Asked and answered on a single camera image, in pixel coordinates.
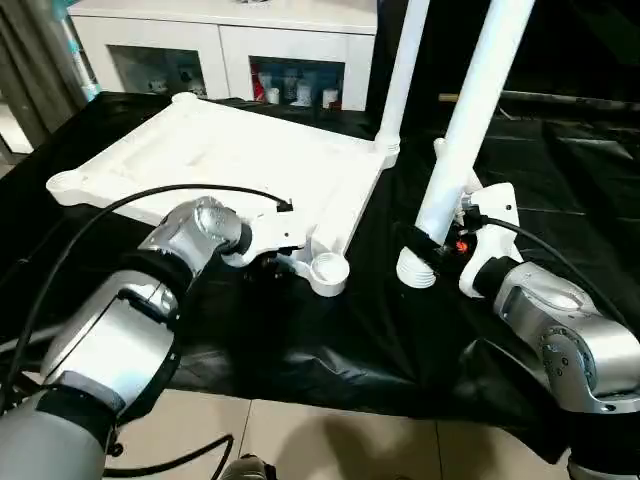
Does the large black case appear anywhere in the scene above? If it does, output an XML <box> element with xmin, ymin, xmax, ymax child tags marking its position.
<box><xmin>369</xmin><ymin>0</ymin><xmax>640</xmax><ymax>116</ymax></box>

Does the blue white patterned item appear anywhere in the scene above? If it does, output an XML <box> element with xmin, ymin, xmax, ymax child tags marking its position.
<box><xmin>60</xmin><ymin>14</ymin><xmax>102</xmax><ymax>101</ymax></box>

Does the white plastic table top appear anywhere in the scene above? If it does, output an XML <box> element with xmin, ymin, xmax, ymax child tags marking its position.
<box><xmin>45</xmin><ymin>92</ymin><xmax>401</xmax><ymax>299</ymax></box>

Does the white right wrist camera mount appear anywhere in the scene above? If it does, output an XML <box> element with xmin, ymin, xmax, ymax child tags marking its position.
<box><xmin>458</xmin><ymin>182</ymin><xmax>524</xmax><ymax>299</ymax></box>

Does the grey curtain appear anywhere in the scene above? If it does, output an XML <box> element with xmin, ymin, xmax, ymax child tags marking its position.
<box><xmin>0</xmin><ymin>0</ymin><xmax>91</xmax><ymax>151</ymax></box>

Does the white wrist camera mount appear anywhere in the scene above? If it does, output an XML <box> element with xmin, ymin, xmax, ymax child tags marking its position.
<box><xmin>458</xmin><ymin>182</ymin><xmax>524</xmax><ymax>299</ymax></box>
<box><xmin>222</xmin><ymin>198</ymin><xmax>309</xmax><ymax>269</ymax></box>

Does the white glass-door cabinet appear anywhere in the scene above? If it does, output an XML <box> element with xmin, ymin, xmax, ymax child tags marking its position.
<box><xmin>67</xmin><ymin>0</ymin><xmax>380</xmax><ymax>112</ymax></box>

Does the black work mat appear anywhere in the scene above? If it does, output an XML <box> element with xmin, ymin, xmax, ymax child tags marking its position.
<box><xmin>0</xmin><ymin>90</ymin><xmax>640</xmax><ymax>466</ymax></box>

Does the white plastic table leg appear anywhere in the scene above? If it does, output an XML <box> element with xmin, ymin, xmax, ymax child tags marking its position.
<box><xmin>432</xmin><ymin>137</ymin><xmax>485</xmax><ymax>197</ymax></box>
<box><xmin>368</xmin><ymin>0</ymin><xmax>432</xmax><ymax>156</ymax></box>
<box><xmin>396</xmin><ymin>0</ymin><xmax>537</xmax><ymax>290</ymax></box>

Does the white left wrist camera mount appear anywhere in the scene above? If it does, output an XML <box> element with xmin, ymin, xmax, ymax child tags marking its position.
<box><xmin>222</xmin><ymin>198</ymin><xmax>309</xmax><ymax>269</ymax></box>

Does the thin black cable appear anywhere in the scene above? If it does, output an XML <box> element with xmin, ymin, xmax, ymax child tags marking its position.
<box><xmin>104</xmin><ymin>433</ymin><xmax>235</xmax><ymax>480</ymax></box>

